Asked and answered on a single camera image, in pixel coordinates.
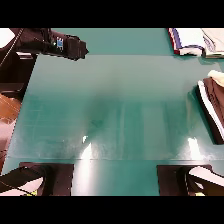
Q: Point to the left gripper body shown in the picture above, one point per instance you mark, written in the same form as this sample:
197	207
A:
77	47

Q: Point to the white garment with red-blue trim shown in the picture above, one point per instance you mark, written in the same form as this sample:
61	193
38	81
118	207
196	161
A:
188	39

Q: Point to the cream garment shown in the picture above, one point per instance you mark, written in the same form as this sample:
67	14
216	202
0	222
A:
217	77

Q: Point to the dark brown garment white stripe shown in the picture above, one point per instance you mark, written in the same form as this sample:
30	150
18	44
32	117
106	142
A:
213	103

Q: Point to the white grey garment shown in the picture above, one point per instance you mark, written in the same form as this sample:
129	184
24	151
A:
214	40

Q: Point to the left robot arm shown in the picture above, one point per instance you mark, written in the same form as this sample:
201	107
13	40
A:
36	42

